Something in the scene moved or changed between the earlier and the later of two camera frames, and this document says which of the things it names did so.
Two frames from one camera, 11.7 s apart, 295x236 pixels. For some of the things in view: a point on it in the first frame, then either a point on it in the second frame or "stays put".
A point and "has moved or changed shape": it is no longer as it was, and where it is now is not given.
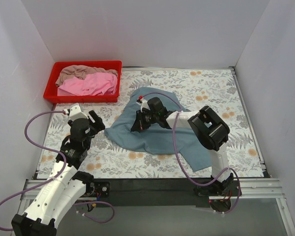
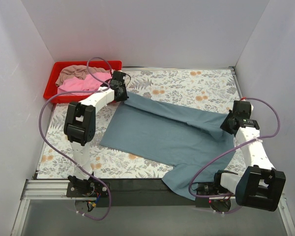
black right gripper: x=141 y=120 -> x=229 y=123
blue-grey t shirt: x=156 y=139 has moved or changed shape
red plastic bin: x=50 y=90 stays put
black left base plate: x=103 y=188 stays put
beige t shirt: x=80 y=72 stays put
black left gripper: x=92 y=125 -> x=123 y=93
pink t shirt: x=95 y=83 stays put
